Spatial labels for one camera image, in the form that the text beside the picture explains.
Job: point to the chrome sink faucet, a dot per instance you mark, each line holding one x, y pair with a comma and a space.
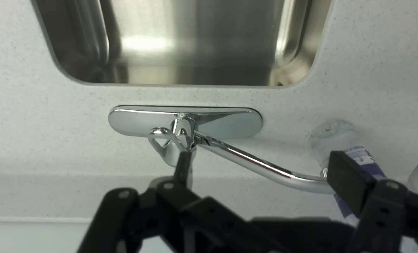
171, 129

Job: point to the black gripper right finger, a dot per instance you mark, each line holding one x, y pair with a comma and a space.
385, 208

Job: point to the stainless steel sink basin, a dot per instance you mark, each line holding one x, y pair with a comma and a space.
184, 42

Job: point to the clear smartwater bottle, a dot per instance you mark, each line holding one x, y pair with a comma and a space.
339, 135

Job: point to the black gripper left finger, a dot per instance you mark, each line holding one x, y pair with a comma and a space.
166, 209

